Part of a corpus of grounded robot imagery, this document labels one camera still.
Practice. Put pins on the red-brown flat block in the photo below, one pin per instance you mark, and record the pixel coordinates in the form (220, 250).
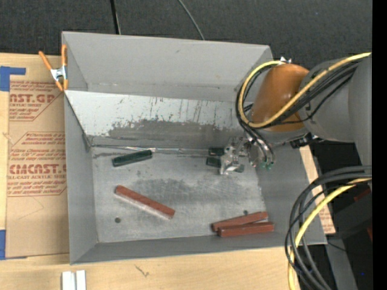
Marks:
(246, 230)
(145, 202)
(239, 219)

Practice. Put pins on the brown cardboard board red print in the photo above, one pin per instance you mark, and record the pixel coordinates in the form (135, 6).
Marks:
(36, 222)

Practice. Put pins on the dark green flat block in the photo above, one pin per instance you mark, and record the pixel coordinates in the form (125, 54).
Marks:
(213, 162)
(215, 151)
(132, 158)

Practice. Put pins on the grey metal bin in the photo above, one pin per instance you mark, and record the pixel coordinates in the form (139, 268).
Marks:
(181, 192)

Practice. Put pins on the black cylinder on white bracket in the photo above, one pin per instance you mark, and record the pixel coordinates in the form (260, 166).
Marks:
(298, 143)

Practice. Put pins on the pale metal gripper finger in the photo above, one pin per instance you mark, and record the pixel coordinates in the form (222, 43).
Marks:
(229, 166)
(232, 151)

